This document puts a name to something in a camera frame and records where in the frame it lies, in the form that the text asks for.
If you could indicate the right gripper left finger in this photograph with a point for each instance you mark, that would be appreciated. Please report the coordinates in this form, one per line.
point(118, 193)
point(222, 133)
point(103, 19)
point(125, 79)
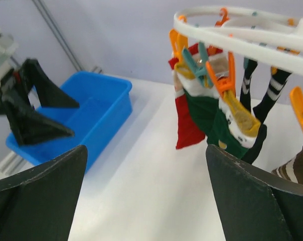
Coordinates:
point(39, 203)

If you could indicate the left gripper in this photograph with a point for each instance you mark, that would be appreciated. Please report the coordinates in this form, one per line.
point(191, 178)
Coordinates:
point(28, 126)

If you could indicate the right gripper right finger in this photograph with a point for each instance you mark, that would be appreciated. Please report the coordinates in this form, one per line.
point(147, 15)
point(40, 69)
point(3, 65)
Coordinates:
point(254, 204)

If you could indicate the green tree sock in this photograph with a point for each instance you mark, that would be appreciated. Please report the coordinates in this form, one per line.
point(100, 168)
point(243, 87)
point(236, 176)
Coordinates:
point(236, 130)
point(202, 103)

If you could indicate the red snowflake sock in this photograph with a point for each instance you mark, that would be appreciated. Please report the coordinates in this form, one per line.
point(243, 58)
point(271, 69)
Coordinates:
point(188, 133)

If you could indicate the orange peg for green sock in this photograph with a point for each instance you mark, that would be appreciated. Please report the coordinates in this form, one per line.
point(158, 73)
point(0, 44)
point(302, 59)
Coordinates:
point(221, 71)

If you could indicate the black striped sock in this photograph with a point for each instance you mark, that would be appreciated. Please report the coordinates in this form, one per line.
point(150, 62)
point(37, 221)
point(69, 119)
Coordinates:
point(276, 84)

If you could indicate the teal clothes peg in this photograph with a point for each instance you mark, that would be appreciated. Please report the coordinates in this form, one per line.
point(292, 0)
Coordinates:
point(199, 70)

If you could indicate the white round clip hanger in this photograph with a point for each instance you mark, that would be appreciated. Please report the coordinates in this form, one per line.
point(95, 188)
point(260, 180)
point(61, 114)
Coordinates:
point(250, 36)

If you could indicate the yellow orange clothes peg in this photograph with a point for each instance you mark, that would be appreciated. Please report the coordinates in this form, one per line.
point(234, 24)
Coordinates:
point(177, 62)

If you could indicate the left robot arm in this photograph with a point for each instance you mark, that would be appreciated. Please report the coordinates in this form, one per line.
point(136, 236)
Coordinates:
point(28, 126)

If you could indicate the short aluminium profile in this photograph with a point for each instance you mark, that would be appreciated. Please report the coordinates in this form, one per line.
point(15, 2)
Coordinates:
point(11, 164)

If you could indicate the brown patterned sock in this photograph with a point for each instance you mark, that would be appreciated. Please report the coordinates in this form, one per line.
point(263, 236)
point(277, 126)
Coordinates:
point(292, 170)

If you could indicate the blue plastic bin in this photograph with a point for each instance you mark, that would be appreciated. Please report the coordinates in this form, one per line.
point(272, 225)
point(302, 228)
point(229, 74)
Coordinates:
point(104, 107)

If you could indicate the orange peg front right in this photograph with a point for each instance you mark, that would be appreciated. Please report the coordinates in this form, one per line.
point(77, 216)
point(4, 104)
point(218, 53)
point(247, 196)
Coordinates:
point(296, 98)

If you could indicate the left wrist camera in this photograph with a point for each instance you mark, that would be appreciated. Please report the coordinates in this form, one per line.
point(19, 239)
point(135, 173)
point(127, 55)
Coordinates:
point(1, 57)

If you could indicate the aluminium frame post left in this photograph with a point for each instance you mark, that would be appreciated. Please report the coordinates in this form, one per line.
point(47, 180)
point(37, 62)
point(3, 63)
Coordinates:
point(58, 34)

